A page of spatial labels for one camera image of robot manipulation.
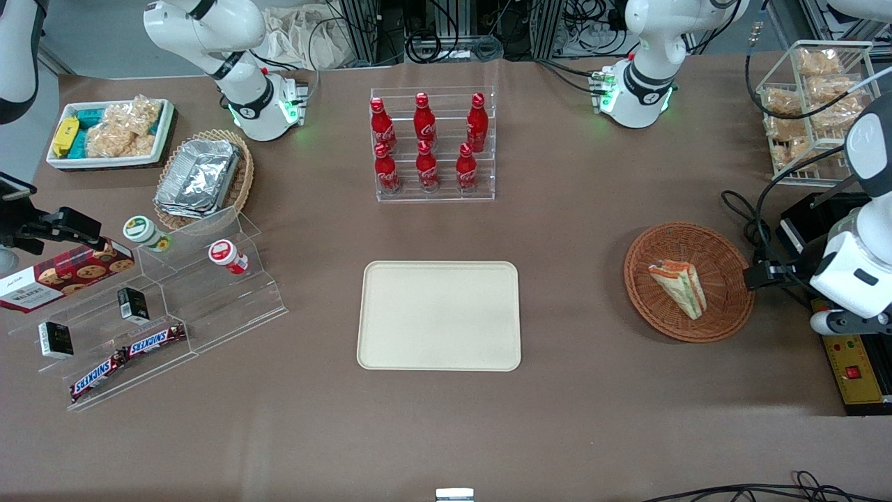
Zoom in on black machine with yellow panel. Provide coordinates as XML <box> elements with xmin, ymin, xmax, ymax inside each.
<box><xmin>776</xmin><ymin>192</ymin><xmax>892</xmax><ymax>417</ymax></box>

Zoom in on red lid cup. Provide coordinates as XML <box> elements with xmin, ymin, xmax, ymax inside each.
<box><xmin>208</xmin><ymin>239</ymin><xmax>249</xmax><ymax>275</ymax></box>

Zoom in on brown Snickers bar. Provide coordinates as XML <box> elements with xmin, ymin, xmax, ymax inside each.
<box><xmin>125</xmin><ymin>323</ymin><xmax>187</xmax><ymax>358</ymax></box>
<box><xmin>70</xmin><ymin>351</ymin><xmax>128</xmax><ymax>404</ymax></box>

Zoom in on red cookie box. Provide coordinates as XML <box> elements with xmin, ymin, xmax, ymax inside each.
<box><xmin>0</xmin><ymin>239</ymin><xmax>136</xmax><ymax>314</ymax></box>

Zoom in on green lid cup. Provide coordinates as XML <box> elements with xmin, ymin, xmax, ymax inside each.
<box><xmin>123</xmin><ymin>216</ymin><xmax>172</xmax><ymax>253</ymax></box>

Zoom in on red cola bottle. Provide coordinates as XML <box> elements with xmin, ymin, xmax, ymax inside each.
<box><xmin>374</xmin><ymin>143</ymin><xmax>401</xmax><ymax>195</ymax></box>
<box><xmin>456</xmin><ymin>143</ymin><xmax>479</xmax><ymax>192</ymax></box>
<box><xmin>466</xmin><ymin>93</ymin><xmax>489</xmax><ymax>153</ymax></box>
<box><xmin>416</xmin><ymin>140</ymin><xmax>440</xmax><ymax>192</ymax></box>
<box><xmin>414</xmin><ymin>92</ymin><xmax>437</xmax><ymax>144</ymax></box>
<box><xmin>370</xmin><ymin>97</ymin><xmax>398</xmax><ymax>153</ymax></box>

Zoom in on small black box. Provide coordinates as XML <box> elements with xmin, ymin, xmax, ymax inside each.
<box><xmin>117</xmin><ymin>287</ymin><xmax>151</xmax><ymax>325</ymax></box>
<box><xmin>38</xmin><ymin>321</ymin><xmax>75</xmax><ymax>360</ymax></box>

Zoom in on yellow snack packet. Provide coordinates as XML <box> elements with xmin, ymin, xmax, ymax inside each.
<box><xmin>52</xmin><ymin>116</ymin><xmax>80</xmax><ymax>158</ymax></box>

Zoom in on black floor cable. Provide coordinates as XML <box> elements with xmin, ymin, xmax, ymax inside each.
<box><xmin>641</xmin><ymin>471</ymin><xmax>892</xmax><ymax>502</ymax></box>

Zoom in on fried snack bag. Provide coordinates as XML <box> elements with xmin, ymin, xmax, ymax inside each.
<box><xmin>761</xmin><ymin>87</ymin><xmax>802</xmax><ymax>118</ymax></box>
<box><xmin>797</xmin><ymin>47</ymin><xmax>843</xmax><ymax>77</ymax></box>
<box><xmin>808</xmin><ymin>75</ymin><xmax>868</xmax><ymax>130</ymax></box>
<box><xmin>767</xmin><ymin>115</ymin><xmax>815</xmax><ymax>168</ymax></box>

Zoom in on triangle sandwich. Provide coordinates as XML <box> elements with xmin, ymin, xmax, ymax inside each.
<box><xmin>648</xmin><ymin>259</ymin><xmax>708</xmax><ymax>321</ymax></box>

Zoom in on beige plastic tray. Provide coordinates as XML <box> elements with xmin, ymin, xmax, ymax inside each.
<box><xmin>357</xmin><ymin>261</ymin><xmax>522</xmax><ymax>372</ymax></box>

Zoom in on black base cables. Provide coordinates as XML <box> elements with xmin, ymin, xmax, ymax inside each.
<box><xmin>535</xmin><ymin>58</ymin><xmax>607</xmax><ymax>95</ymax></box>

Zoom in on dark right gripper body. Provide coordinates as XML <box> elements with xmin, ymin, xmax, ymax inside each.
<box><xmin>0</xmin><ymin>173</ymin><xmax>43</xmax><ymax>255</ymax></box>

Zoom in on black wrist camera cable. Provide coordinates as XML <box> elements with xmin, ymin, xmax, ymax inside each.
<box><xmin>721</xmin><ymin>143</ymin><xmax>854</xmax><ymax>269</ymax></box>

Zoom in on round brown wicker basket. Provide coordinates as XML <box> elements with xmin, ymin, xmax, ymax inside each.
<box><xmin>624</xmin><ymin>222</ymin><xmax>755</xmax><ymax>343</ymax></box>

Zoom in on clear acrylic step shelf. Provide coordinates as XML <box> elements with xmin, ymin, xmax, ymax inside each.
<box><xmin>136</xmin><ymin>206</ymin><xmax>289</xmax><ymax>358</ymax></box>
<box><xmin>7</xmin><ymin>275</ymin><xmax>199</xmax><ymax>412</ymax></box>

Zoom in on wire basket with snacks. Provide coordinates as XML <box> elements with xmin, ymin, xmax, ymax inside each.
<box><xmin>756</xmin><ymin>40</ymin><xmax>880</xmax><ymax>187</ymax></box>

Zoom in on white rectangular bin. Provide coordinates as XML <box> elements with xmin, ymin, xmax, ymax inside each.
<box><xmin>46</xmin><ymin>99</ymin><xmax>175</xmax><ymax>170</ymax></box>

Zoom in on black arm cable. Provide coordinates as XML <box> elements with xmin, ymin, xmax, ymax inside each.
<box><xmin>744</xmin><ymin>0</ymin><xmax>875</xmax><ymax>121</ymax></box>

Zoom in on stacked foil containers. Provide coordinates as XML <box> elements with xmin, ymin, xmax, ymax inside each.
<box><xmin>155</xmin><ymin>138</ymin><xmax>242</xmax><ymax>219</ymax></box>

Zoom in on white cloth bag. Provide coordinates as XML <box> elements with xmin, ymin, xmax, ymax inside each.
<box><xmin>261</xmin><ymin>6</ymin><xmax>349</xmax><ymax>70</ymax></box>

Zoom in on clear acrylic bottle rack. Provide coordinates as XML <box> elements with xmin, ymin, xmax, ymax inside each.
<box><xmin>369</xmin><ymin>86</ymin><xmax>497</xmax><ymax>203</ymax></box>

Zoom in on aluminium profile frame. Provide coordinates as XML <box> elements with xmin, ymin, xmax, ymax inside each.
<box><xmin>531</xmin><ymin>0</ymin><xmax>567</xmax><ymax>60</ymax></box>
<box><xmin>340</xmin><ymin>0</ymin><xmax>406</xmax><ymax>67</ymax></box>

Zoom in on coiled black cables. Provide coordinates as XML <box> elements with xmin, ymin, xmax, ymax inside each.
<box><xmin>406</xmin><ymin>31</ymin><xmax>504</xmax><ymax>63</ymax></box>

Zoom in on oval light wicker basket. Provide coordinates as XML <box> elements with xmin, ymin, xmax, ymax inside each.
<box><xmin>153</xmin><ymin>129</ymin><xmax>255</xmax><ymax>231</ymax></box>

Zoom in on rice cracker bag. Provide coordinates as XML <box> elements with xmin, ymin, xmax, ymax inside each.
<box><xmin>122</xmin><ymin>96</ymin><xmax>163</xmax><ymax>137</ymax></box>
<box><xmin>85</xmin><ymin>115</ymin><xmax>155</xmax><ymax>159</ymax></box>

